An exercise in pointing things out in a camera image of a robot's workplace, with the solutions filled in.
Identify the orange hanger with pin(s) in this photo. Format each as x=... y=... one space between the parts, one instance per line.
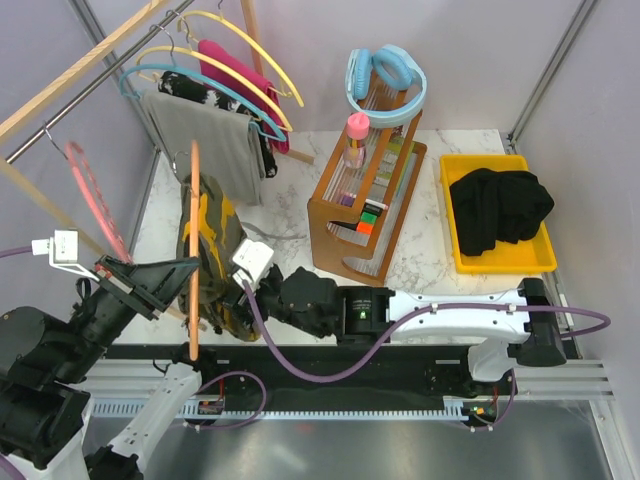
x=194 y=189

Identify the blue hanger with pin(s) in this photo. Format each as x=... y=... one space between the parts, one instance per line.
x=261 y=114

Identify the camouflage trousers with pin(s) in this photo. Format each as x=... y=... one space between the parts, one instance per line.
x=221 y=299

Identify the green cube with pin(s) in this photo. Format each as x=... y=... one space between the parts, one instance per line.
x=368 y=218

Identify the white marker pen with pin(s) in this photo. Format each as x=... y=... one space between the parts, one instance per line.
x=376 y=204

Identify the pink hanger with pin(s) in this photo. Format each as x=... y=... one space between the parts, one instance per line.
x=92 y=194

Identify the yellow plastic tray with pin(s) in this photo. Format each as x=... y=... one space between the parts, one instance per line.
x=534 y=256

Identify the magenta trousers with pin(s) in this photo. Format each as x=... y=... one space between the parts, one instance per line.
x=215 y=51

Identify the orange cube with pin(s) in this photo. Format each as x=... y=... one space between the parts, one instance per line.
x=364 y=228

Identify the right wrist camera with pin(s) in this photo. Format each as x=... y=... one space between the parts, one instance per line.
x=251 y=260

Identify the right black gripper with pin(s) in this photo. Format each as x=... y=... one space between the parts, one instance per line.
x=240 y=305

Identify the light blue headphones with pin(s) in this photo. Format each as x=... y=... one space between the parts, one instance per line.
x=397 y=70

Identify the yellow hanger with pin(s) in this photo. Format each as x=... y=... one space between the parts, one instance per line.
x=230 y=72
x=259 y=51

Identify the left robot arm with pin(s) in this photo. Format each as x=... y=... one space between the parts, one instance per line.
x=44 y=359

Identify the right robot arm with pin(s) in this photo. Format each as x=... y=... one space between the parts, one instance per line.
x=516 y=327

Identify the pink cap bottle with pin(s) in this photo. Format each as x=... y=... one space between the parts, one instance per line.
x=357 y=130

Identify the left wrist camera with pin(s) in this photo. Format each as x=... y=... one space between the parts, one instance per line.
x=62 y=252

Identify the wooden desk shelf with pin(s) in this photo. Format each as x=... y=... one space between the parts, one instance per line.
x=356 y=215

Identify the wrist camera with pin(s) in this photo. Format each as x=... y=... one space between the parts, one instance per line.
x=251 y=260
x=62 y=252

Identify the grey trousers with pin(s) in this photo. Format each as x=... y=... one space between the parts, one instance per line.
x=229 y=147

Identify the inner yellow hanger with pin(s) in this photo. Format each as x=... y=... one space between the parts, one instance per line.
x=230 y=72

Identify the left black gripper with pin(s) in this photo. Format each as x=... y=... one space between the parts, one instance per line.
x=150 y=287

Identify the green booklet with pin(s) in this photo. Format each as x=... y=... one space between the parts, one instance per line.
x=388 y=162

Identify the outer yellow hanger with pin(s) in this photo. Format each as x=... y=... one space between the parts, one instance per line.
x=259 y=51

